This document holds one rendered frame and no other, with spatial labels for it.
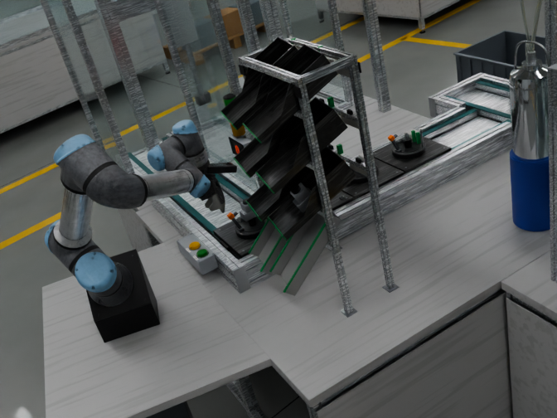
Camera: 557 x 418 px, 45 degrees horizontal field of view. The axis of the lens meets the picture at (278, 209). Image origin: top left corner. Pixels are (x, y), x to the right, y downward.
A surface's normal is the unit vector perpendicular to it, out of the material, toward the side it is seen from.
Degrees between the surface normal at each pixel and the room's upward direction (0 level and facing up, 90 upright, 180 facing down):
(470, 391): 90
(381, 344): 0
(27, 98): 90
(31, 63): 90
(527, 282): 0
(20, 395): 0
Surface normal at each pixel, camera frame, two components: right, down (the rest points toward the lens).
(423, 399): 0.50, 0.35
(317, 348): -0.22, -0.84
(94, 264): 0.10, -0.21
